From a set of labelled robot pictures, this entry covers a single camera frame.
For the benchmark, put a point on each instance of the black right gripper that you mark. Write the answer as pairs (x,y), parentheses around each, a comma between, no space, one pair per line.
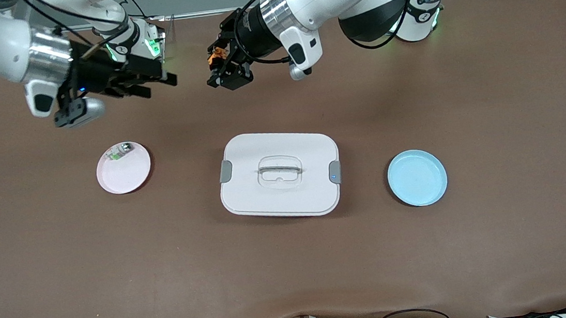
(93,73)

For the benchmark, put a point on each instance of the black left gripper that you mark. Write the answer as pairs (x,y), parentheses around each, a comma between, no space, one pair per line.
(250,33)

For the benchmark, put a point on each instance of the pink round plate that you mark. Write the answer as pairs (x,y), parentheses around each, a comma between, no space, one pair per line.
(126,174)

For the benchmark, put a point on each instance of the white lidded storage box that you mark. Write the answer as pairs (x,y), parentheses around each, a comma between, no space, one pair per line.
(276,201)

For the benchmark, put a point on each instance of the brown table mat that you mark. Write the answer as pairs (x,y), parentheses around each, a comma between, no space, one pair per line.
(273,274)

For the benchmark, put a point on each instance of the light blue round plate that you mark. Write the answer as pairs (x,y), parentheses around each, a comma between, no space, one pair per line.
(417,178)

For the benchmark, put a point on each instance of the small green white switch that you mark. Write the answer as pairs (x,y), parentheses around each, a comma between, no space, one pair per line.
(116,155)

